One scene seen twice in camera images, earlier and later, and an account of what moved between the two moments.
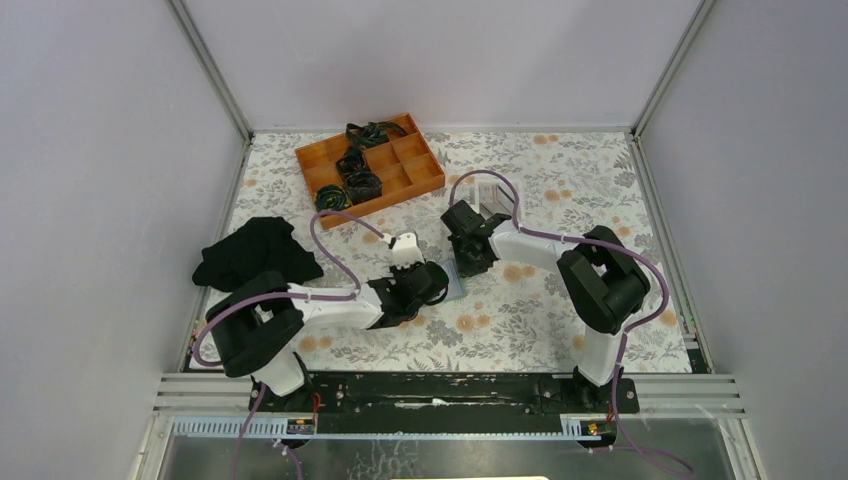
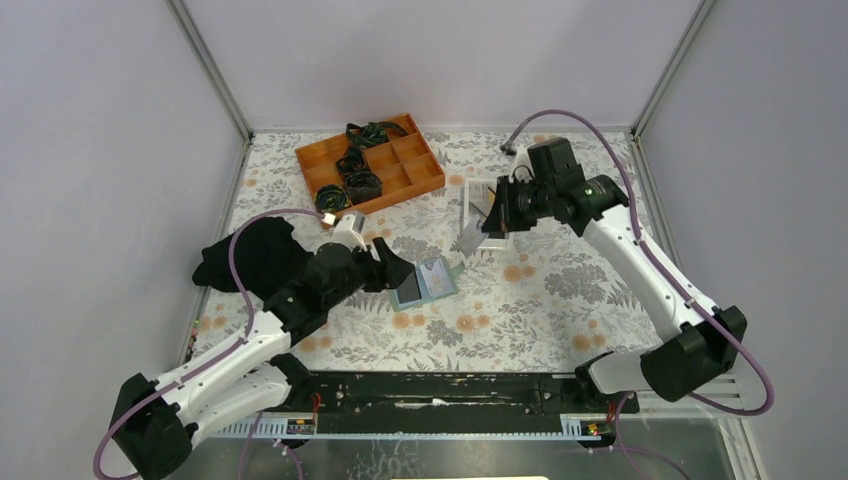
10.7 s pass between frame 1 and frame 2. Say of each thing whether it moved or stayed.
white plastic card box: stayed
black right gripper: moved
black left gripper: moved
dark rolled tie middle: stayed
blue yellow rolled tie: stayed
